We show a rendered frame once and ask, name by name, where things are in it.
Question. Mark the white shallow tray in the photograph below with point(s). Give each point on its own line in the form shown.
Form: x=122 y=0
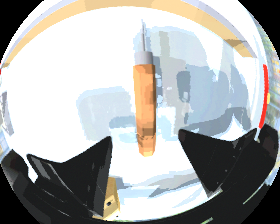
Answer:
x=3 y=99

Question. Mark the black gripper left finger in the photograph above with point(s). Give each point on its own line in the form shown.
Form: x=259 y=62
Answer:
x=84 y=176

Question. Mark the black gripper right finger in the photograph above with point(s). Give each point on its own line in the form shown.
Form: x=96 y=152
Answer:
x=213 y=159

